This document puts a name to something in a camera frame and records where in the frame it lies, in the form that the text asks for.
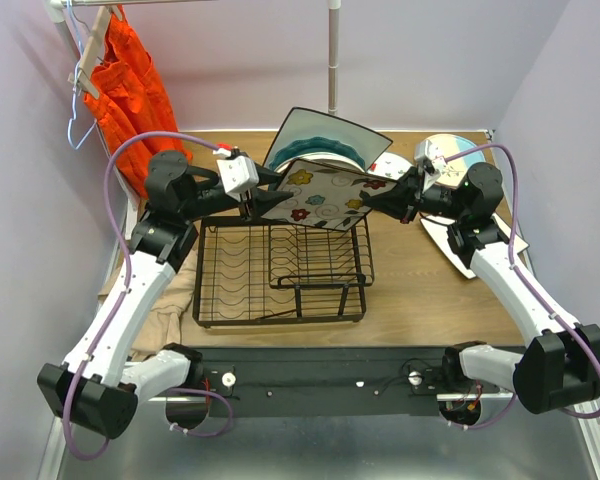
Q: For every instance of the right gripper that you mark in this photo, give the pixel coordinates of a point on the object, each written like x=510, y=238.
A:
x=403, y=201

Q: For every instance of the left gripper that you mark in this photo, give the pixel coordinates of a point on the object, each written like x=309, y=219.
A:
x=260, y=202

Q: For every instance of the watermelon round plate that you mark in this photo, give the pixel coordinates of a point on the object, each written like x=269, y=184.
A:
x=390, y=165

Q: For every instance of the grey square plate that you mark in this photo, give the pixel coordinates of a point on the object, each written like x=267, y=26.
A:
x=458, y=242

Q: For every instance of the blue and cream round plate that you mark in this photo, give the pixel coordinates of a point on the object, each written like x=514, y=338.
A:
x=448, y=145

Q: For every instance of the flower square plate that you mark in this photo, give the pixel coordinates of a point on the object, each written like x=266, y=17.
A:
x=325, y=196

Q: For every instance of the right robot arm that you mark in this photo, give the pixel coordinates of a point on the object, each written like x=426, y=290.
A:
x=560, y=366

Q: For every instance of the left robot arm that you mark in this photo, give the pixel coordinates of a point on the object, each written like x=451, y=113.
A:
x=93, y=387

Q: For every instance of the teal rimmed plate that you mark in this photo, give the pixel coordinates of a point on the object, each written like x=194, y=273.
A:
x=315, y=144

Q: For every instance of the large white square plate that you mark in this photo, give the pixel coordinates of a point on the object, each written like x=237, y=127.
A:
x=303, y=123

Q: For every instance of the orange shorts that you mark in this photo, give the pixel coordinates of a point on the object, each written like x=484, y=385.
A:
x=131, y=100

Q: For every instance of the beige cloth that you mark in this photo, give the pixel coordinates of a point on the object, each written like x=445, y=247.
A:
x=162, y=325

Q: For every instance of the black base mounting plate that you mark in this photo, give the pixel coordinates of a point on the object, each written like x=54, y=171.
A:
x=345, y=381

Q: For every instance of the wooden clip hanger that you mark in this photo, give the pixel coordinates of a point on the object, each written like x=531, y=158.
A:
x=81, y=78

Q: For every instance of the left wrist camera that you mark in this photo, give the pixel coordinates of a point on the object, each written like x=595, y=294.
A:
x=238, y=175

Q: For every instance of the black wire dish rack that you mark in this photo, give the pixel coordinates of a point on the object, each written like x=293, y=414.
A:
x=275, y=274

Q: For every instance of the blue wire hanger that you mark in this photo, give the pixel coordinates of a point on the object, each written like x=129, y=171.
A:
x=77, y=91

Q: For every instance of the white clothes rack frame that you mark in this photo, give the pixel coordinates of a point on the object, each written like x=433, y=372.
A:
x=58, y=15

